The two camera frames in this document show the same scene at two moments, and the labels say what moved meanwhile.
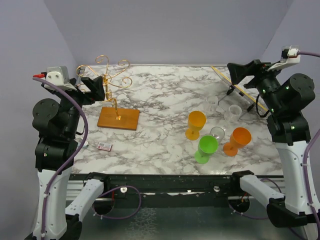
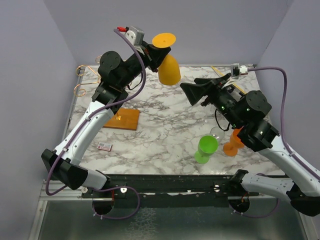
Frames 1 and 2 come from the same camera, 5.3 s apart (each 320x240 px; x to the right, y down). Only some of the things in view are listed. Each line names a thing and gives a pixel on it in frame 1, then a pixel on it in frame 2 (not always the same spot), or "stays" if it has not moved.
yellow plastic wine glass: x=196 y=121 → x=169 y=72
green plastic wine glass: x=208 y=145 stays
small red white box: x=104 y=145 stays
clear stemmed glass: x=218 y=132 stays
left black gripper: x=97 y=89 → x=153 y=55
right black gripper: x=259 y=69 → x=195 y=92
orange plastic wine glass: x=239 y=138 stays
